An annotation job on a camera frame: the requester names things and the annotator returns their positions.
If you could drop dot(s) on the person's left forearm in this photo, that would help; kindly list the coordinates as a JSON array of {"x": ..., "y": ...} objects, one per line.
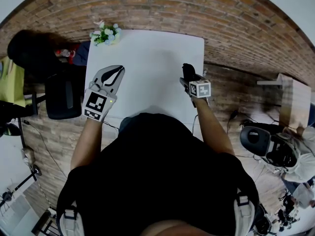
[{"x": 87, "y": 141}]

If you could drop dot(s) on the person's face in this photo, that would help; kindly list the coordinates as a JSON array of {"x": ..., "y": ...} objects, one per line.
[{"x": 174, "y": 228}]

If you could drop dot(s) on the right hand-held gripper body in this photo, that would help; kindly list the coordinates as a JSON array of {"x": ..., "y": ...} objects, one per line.
[{"x": 200, "y": 90}]

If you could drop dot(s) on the yellow-green table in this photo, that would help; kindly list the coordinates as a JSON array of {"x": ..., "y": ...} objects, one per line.
[{"x": 12, "y": 85}]

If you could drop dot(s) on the black padded headset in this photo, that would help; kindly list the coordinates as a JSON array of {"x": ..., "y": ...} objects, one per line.
[{"x": 254, "y": 139}]

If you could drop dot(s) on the clear plastic bottle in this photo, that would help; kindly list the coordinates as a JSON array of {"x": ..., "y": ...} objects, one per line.
[{"x": 64, "y": 53}]

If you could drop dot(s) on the dark blue bag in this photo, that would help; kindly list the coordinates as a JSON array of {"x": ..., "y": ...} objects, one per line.
[{"x": 81, "y": 54}]

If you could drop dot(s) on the black tripod stand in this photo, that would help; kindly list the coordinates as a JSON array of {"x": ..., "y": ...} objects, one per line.
[{"x": 37, "y": 171}]

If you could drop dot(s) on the light wooden stool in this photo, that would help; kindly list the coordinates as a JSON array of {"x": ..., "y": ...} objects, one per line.
[{"x": 295, "y": 99}]

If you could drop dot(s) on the black oval case with lettering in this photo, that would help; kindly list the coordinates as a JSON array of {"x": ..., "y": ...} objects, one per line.
[{"x": 189, "y": 71}]

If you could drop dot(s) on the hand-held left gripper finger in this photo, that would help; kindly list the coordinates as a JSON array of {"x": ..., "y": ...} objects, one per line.
[
  {"x": 97, "y": 76},
  {"x": 120, "y": 81}
]

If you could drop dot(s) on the person's black shirt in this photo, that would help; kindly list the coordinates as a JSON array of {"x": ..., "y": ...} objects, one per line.
[{"x": 157, "y": 176}]

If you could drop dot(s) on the potted flower plant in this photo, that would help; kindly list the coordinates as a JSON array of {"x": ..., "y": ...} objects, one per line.
[{"x": 105, "y": 34}]

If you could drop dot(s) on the black camera equipment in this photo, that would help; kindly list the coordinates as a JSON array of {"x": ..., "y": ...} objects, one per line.
[{"x": 265, "y": 224}]

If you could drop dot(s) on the black office chair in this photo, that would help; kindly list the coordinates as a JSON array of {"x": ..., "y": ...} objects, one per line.
[{"x": 29, "y": 53}]

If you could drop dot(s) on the black bag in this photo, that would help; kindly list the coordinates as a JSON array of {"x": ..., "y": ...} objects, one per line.
[{"x": 9, "y": 108}]

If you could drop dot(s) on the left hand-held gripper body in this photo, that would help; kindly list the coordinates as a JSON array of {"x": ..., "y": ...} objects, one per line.
[{"x": 94, "y": 104}]

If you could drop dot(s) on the person's right forearm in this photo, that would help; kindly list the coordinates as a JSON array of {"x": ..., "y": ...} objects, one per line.
[{"x": 211, "y": 129}]

